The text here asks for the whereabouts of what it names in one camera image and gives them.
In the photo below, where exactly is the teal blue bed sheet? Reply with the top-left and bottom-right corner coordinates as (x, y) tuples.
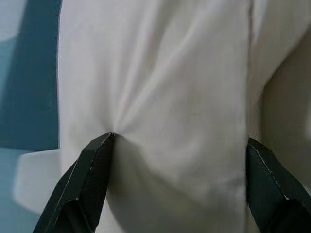
(0, 0), (64, 233)

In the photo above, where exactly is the white pillow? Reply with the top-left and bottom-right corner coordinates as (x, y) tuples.
(56, 0), (311, 233)
(13, 148), (64, 216)

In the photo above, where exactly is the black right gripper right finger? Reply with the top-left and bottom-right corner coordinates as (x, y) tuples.
(245, 137), (311, 233)

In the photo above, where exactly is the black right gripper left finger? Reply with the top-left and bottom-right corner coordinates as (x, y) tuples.
(33, 132), (115, 233)

